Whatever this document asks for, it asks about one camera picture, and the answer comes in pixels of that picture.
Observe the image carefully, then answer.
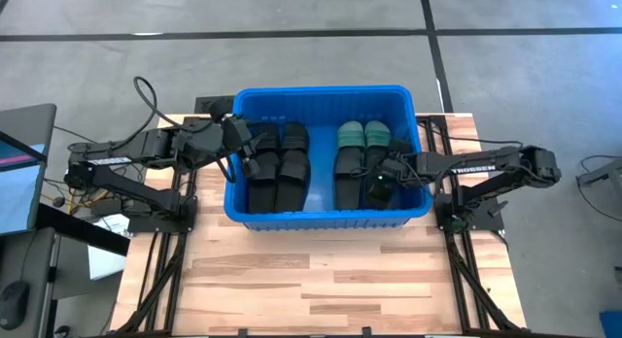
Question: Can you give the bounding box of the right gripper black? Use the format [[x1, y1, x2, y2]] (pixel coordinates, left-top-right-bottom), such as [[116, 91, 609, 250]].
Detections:
[[350, 139, 415, 188]]

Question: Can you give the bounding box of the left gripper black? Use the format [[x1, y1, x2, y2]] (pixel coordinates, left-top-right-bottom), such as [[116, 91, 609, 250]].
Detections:
[[208, 98, 271, 179]]

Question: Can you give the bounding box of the green rubber slide sandal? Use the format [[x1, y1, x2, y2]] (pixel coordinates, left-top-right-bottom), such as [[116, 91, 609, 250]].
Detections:
[[336, 119, 366, 152], [363, 119, 393, 150]]

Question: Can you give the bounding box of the blue plastic bin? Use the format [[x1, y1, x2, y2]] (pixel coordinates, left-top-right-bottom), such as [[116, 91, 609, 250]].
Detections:
[[223, 84, 433, 231]]

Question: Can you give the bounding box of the black floor vent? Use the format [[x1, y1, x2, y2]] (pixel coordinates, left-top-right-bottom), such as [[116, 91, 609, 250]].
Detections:
[[193, 95, 218, 115]]

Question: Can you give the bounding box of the white paper sheet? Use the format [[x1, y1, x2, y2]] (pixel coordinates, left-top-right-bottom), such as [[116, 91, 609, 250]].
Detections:
[[86, 216, 128, 281]]

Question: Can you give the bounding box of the black desk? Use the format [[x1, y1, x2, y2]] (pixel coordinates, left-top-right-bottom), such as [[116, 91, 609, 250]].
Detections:
[[0, 201, 132, 338]]

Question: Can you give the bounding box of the monitor screen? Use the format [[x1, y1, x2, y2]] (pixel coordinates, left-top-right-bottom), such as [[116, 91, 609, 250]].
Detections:
[[0, 103, 58, 236]]

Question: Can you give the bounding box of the blue box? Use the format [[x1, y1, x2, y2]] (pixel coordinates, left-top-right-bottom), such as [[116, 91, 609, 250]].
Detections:
[[599, 310, 622, 338]]

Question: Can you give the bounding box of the black computer mouse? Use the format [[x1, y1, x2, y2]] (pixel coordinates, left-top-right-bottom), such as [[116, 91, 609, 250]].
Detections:
[[0, 280, 30, 331]]

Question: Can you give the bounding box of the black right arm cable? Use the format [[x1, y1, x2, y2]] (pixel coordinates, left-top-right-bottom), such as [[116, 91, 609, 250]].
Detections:
[[422, 123, 524, 151]]

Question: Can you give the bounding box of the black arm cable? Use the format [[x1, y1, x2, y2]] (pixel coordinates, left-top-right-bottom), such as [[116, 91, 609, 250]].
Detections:
[[109, 75, 239, 184], [422, 123, 524, 151]]

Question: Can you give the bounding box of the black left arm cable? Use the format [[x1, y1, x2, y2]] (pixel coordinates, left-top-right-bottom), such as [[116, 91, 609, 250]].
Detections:
[[109, 75, 239, 184]]

